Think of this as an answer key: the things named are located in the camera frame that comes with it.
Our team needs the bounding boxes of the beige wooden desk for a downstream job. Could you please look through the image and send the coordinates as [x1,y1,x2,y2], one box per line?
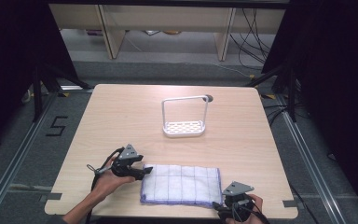
[48,3,286,62]

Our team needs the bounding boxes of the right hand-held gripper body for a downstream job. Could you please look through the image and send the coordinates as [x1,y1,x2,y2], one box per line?
[222,181,255,220]

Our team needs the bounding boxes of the white hanging rack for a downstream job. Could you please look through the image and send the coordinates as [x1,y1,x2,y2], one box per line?
[160,94,211,139]

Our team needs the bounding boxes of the person's left hand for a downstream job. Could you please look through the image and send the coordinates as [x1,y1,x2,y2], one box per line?
[91,156,136,201]

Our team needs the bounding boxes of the white cloth with purple edges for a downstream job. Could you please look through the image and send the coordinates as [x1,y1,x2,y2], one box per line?
[139,163,224,208]

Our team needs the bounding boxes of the bundle of black cables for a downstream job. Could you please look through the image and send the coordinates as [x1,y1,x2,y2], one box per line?
[228,7,276,70]

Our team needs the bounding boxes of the aluminium floor rail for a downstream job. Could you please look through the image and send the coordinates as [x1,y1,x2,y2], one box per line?
[0,92,60,220]
[275,93,350,224]

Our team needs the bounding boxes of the white floor cable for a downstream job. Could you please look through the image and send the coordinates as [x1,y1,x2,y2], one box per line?
[210,63,254,78]

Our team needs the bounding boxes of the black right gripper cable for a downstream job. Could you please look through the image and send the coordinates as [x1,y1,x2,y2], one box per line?
[231,201,269,224]

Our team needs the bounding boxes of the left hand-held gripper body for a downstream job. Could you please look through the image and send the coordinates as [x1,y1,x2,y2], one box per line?
[110,143,145,178]

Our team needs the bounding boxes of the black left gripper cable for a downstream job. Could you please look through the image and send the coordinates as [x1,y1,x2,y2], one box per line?
[86,147,126,224]

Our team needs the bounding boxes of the black curtain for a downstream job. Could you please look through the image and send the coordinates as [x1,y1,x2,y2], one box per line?
[0,0,79,157]
[260,0,358,216]

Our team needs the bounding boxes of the black floor cables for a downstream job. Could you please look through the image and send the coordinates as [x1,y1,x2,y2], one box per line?
[261,103,291,126]

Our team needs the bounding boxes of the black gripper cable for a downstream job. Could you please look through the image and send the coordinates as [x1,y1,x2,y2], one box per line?
[231,201,269,224]
[86,147,126,224]

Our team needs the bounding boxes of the black metal stand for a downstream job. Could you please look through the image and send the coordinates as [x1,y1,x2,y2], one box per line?
[32,61,91,123]
[245,62,300,123]

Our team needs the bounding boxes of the person's right hand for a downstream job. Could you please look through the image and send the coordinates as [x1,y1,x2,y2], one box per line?
[226,193,264,224]

